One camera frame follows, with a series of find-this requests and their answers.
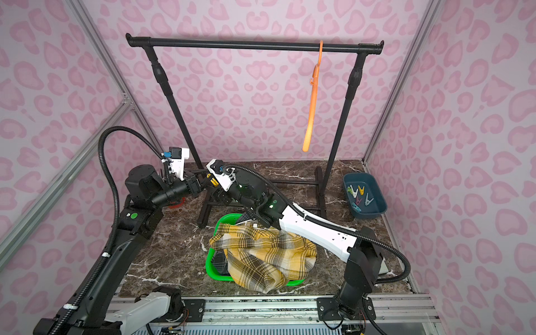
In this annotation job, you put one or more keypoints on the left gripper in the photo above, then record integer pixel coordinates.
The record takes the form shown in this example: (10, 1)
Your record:
(192, 183)

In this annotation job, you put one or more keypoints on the yellow plaid shirt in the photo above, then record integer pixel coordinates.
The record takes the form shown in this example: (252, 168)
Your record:
(268, 255)

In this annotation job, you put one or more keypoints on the white clothespin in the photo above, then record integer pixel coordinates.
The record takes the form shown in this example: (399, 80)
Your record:
(355, 191)

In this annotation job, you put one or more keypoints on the orange plastic hanger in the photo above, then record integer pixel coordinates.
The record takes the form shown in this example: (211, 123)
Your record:
(314, 81)

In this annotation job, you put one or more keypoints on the grey plaid shirt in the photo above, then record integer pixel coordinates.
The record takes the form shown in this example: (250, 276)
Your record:
(220, 263)

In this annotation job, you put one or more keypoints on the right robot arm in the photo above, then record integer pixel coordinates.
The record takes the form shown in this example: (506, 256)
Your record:
(368, 260)

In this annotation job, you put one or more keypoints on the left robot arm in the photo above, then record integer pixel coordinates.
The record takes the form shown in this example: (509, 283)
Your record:
(134, 222)

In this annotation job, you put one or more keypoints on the green plastic basket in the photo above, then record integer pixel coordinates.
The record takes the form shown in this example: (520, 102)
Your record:
(211, 268)

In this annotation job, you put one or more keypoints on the red pen cup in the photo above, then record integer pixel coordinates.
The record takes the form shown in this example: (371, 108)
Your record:
(178, 204)

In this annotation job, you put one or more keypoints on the dark teal plastic bin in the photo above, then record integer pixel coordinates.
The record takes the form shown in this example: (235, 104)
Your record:
(377, 208)

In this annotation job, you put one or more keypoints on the black clothes rack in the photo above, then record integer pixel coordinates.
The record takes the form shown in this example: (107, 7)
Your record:
(362, 50)

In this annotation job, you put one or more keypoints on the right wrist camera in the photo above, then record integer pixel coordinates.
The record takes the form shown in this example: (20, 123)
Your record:
(224, 178)

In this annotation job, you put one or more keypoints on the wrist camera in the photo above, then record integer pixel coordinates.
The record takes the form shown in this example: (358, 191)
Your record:
(173, 162)
(224, 178)

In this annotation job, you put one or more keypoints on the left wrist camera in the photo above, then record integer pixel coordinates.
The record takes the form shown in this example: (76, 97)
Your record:
(173, 162)

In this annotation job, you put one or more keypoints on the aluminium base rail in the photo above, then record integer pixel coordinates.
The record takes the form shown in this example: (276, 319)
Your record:
(283, 314)

